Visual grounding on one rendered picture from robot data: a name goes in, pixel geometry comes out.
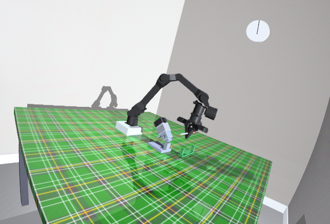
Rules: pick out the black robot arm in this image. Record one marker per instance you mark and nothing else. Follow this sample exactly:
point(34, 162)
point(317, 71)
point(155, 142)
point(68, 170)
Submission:
point(162, 81)

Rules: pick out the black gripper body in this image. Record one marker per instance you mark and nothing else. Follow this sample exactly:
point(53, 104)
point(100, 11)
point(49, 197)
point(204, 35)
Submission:
point(194, 119)

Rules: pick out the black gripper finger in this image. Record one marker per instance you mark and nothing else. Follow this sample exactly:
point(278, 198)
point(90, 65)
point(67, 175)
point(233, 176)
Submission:
point(191, 130)
point(186, 128)

